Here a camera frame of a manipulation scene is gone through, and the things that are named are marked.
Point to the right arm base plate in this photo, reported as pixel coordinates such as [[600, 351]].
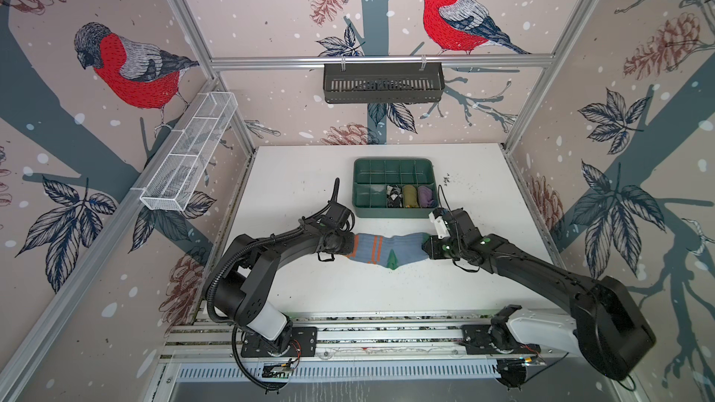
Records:
[[482, 339]]

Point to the white mesh wall basket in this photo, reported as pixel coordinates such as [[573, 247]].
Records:
[[182, 169]]

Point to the purple rolled sock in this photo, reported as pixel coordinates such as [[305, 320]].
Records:
[[425, 196]]

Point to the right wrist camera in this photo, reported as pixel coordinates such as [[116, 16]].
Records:
[[441, 227]]

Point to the aluminium frame back bar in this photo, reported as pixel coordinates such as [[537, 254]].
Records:
[[456, 61]]

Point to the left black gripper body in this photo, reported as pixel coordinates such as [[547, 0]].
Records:
[[344, 242]]

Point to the black grey argyle sock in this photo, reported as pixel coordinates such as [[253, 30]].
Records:
[[394, 196]]

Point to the black hanging wire basket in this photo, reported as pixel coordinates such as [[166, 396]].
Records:
[[364, 83]]

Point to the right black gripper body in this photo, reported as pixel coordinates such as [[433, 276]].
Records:
[[440, 247]]

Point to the olive rolled sock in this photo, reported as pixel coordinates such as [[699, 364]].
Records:
[[410, 196]]

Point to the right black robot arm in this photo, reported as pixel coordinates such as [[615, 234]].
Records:
[[601, 321]]

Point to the blue orange green striped sock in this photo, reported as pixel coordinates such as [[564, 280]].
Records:
[[390, 252]]

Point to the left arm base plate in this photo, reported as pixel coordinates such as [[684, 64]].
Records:
[[291, 342]]

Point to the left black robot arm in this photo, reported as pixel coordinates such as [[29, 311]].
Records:
[[237, 289]]

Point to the green compartment tray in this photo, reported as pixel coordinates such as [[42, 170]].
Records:
[[372, 175]]

